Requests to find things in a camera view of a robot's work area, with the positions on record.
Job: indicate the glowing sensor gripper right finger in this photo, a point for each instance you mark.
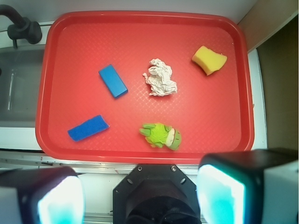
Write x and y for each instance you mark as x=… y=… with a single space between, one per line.
x=253 y=187

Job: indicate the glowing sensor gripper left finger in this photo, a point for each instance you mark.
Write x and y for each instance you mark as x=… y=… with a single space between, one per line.
x=41 y=196

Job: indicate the blue wooden block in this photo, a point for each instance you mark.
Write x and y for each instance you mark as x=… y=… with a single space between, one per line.
x=113 y=81

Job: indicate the blue sponge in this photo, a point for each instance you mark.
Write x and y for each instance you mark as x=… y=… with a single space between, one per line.
x=88 y=128

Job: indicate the green plush toy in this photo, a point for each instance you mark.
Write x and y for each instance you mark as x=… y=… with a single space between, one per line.
x=160 y=135

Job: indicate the red plastic tray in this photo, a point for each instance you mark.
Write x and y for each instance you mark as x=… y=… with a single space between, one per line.
x=213 y=113

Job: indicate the stainless steel sink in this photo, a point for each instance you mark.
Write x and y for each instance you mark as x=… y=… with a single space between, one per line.
x=20 y=73

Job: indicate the yellow sponge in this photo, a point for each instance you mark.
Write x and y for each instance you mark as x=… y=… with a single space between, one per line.
x=208 y=60

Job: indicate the crumpled white paper towel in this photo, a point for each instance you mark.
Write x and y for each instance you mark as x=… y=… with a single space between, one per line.
x=159 y=78

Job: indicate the black faucet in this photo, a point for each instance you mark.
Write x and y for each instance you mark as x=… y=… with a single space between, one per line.
x=22 y=27

